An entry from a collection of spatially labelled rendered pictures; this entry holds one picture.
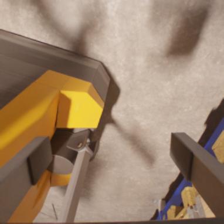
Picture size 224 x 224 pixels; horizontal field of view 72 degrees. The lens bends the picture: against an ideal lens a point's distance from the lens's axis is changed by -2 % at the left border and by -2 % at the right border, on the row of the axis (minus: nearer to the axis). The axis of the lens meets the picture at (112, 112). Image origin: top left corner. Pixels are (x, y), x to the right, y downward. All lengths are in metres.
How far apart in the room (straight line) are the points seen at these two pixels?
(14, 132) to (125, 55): 0.66
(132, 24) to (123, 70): 0.23
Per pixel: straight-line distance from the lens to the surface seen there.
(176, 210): 1.57
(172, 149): 0.17
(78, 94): 0.61
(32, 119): 0.48
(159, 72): 0.94
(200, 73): 1.01
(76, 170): 0.70
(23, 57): 0.78
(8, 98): 0.55
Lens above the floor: 0.85
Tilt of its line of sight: 51 degrees down
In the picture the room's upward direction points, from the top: 171 degrees counter-clockwise
